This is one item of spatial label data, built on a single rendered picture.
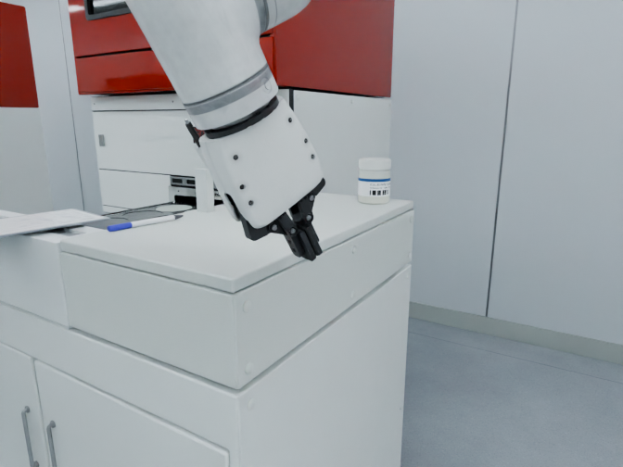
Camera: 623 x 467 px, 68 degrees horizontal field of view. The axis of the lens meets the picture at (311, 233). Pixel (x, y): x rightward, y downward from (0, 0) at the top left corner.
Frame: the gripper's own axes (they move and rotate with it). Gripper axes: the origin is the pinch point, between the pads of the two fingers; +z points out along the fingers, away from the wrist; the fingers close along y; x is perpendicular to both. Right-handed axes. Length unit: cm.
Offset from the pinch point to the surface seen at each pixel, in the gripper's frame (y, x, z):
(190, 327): 13.8, -11.8, 6.9
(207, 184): -7.5, -43.2, 4.4
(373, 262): -20.4, -19.3, 27.0
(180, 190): -16, -96, 21
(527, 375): -95, -48, 169
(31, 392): 39, -51, 21
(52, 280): 23.5, -40.0, 1.5
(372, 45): -93, -80, 11
